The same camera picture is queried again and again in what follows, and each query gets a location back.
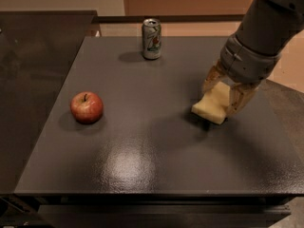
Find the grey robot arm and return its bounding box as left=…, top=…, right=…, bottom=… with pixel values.
left=197, top=0, right=304, bottom=124

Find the yellow sponge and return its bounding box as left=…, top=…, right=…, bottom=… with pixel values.
left=191, top=82, right=230, bottom=124

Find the red apple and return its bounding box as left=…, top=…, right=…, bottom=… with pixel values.
left=70, top=91, right=104, bottom=124

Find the green white soda can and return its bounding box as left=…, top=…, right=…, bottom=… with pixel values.
left=142, top=18, right=162, bottom=60

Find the dark wooden rail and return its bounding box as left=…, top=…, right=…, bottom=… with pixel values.
left=92, top=14, right=244, bottom=24

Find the dark side table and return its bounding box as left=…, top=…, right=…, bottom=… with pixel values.
left=0, top=10, right=97, bottom=195

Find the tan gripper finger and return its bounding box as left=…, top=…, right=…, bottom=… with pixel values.
left=226, top=82, right=260, bottom=118
left=202, top=61, right=227, bottom=93

